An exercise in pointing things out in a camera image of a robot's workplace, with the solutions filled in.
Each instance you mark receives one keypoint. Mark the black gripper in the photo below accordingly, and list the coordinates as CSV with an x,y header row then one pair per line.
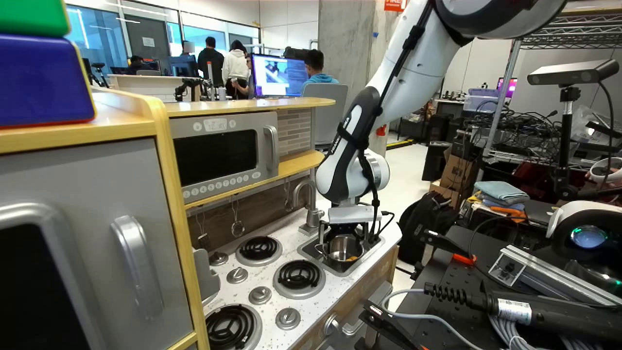
x,y
353,230

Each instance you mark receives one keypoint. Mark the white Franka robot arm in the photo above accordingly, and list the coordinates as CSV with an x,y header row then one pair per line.
x,y
415,64

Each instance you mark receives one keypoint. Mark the silver metal pot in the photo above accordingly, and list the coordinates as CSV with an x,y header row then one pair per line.
x,y
343,251

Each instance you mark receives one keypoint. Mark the grey toy sink basin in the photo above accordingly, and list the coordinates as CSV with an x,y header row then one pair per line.
x,y
364,259

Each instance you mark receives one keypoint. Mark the silver toy faucet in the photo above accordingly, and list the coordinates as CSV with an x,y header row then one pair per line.
x,y
314,224

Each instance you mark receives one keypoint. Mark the black coil toy burner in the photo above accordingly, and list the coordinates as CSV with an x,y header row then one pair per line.
x,y
257,249
298,276
232,327

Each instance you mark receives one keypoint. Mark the black bag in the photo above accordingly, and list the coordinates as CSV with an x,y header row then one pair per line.
x,y
421,226

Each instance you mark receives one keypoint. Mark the orange black bar clamp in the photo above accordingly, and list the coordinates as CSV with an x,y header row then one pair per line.
x,y
382,319
463,259

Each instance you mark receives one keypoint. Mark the silver oven panel knob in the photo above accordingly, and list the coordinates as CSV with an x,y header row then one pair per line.
x,y
331,323

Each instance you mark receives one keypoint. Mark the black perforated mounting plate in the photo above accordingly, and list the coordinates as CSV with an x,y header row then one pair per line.
x,y
440,272

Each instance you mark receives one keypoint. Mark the silver stove knob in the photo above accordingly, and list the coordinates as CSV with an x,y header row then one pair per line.
x,y
259,296
218,257
286,317
238,274

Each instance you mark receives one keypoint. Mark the red fire extinguisher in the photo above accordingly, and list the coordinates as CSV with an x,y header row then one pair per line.
x,y
382,130

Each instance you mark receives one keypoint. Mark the printed brown cardboard box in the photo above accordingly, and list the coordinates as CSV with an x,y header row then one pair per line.
x,y
459,175

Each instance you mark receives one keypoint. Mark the teal cloth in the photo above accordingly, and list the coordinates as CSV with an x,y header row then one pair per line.
x,y
498,191

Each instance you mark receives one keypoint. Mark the grey toy microwave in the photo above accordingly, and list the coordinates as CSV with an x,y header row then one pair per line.
x,y
215,156

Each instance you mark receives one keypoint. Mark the person in blue shirt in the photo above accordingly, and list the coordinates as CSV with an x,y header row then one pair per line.
x,y
314,70

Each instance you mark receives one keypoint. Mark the computer monitor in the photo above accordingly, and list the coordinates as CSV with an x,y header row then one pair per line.
x,y
279,76

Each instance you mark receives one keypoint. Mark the blue plastic bin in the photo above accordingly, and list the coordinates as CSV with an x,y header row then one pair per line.
x,y
483,101

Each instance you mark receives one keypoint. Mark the cluttered dark workbench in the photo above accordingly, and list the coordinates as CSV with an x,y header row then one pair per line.
x,y
518,128

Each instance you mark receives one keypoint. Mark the person in white top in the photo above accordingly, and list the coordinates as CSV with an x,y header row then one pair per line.
x,y
234,64

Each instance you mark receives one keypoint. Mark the purple glowing light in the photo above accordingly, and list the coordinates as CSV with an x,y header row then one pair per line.
x,y
508,86

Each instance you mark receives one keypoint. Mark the white device blue lens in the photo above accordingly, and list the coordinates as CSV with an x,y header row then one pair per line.
x,y
576,214

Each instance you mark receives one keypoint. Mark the person in dark jacket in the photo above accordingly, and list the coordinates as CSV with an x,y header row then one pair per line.
x,y
211,60

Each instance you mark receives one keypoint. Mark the black ribbed conduit tube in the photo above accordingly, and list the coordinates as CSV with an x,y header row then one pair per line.
x,y
570,321

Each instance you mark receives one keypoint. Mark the person in dark blue top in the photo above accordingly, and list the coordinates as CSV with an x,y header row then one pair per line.
x,y
185,58

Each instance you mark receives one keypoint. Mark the white reception counter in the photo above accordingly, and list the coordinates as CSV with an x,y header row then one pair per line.
x,y
148,88

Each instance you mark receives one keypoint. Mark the grey windowed toy door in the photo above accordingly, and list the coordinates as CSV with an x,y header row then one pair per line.
x,y
84,187

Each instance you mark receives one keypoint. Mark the distant seated person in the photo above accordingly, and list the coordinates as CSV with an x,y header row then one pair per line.
x,y
137,62

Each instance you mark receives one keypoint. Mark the wooden toy kitchen unit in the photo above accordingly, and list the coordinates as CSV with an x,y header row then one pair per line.
x,y
78,132

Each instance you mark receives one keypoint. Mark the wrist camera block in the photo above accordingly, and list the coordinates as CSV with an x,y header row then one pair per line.
x,y
353,214

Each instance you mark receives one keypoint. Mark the aluminium extrusion rail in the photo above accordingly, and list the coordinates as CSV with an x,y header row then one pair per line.
x,y
551,274

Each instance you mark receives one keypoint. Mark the silver slanted metal post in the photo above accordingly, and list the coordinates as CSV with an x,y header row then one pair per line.
x,y
502,97

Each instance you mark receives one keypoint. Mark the black camera stand pole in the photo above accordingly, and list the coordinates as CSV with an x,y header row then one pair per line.
x,y
566,142

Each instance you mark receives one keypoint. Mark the orange wall sign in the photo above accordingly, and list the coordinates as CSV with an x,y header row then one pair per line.
x,y
393,4

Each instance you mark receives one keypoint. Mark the grey bar camera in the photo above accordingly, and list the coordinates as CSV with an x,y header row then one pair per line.
x,y
570,72

